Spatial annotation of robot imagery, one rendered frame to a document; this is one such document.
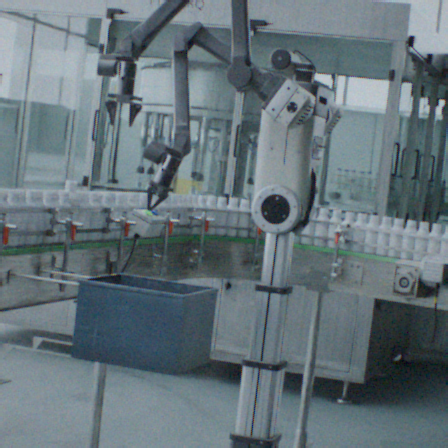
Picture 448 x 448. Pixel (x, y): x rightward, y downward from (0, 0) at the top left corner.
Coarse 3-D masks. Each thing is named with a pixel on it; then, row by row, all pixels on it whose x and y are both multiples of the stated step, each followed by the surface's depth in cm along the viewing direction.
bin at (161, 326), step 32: (96, 288) 330; (128, 288) 327; (160, 288) 357; (192, 288) 355; (96, 320) 331; (128, 320) 328; (160, 320) 325; (192, 320) 333; (96, 352) 331; (128, 352) 328; (160, 352) 325; (192, 352) 337
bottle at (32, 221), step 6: (30, 192) 360; (36, 192) 361; (30, 198) 360; (30, 204) 359; (36, 204) 360; (30, 216) 359; (36, 216) 360; (30, 222) 359; (36, 222) 361; (30, 228) 359; (36, 228) 361; (30, 240) 360
